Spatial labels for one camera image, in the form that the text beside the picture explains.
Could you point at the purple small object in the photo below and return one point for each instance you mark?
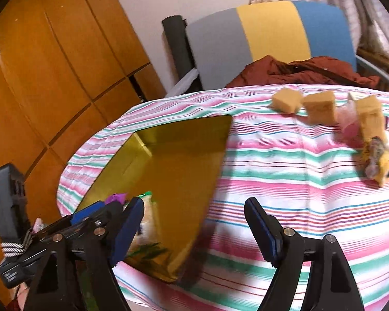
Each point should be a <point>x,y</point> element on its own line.
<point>121,198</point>

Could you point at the wooden wardrobe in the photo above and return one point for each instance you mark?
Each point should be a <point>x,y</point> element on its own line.
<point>68,68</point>

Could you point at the cream cardboard box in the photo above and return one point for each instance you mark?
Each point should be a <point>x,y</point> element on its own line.
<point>352,96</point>

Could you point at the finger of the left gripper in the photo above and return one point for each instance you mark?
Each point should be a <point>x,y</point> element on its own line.
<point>86,212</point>
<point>43,230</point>

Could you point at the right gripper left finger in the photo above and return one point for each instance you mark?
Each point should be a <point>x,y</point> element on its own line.
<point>100,241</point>

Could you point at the tall yellow sponge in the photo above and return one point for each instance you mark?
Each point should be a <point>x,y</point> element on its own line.
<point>371,118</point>

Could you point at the grey yellow blue chair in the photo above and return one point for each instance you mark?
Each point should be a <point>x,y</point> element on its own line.
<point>210,52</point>

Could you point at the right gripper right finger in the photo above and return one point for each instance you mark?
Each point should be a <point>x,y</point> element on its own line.
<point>331,284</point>

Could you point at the pink hair roller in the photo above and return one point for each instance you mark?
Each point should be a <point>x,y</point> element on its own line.
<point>349,125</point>

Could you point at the striped pink green blanket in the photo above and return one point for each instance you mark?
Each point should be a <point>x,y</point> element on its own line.
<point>303,175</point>

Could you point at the square yellow sponge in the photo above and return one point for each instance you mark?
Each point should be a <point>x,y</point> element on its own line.
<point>320,108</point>

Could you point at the yellow knit hat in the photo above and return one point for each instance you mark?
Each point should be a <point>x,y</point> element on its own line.
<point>375,158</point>

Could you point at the green printed box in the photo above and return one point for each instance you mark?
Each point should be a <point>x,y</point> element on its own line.
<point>147,243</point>

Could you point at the dark red cloth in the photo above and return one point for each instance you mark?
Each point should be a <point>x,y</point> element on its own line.
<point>317,70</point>

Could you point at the small yellow sponge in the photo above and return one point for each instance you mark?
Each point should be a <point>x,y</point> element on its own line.
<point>287,100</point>

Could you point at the gold storage box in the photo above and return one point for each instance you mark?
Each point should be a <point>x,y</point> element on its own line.
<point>180,164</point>

